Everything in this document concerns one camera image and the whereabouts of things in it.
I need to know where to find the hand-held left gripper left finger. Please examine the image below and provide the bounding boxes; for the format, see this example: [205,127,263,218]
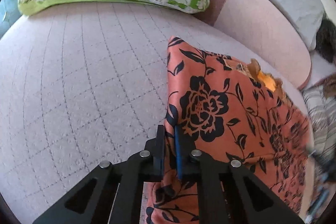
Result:
[34,125,166,224]

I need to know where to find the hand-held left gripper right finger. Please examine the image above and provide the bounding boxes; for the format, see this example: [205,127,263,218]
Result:
[174,126,305,224]

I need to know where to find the orange black floral garment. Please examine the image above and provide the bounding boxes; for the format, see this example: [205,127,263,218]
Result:
[146,35,315,224]

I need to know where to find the pink quilted sofa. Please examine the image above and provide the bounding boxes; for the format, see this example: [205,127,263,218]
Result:
[0,0,313,224]

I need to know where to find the dark furry object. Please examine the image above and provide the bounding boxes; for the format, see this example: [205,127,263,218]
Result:
[314,12,336,63]

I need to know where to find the striped grey cloth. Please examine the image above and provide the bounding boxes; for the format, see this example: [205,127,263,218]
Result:
[301,76,336,161]

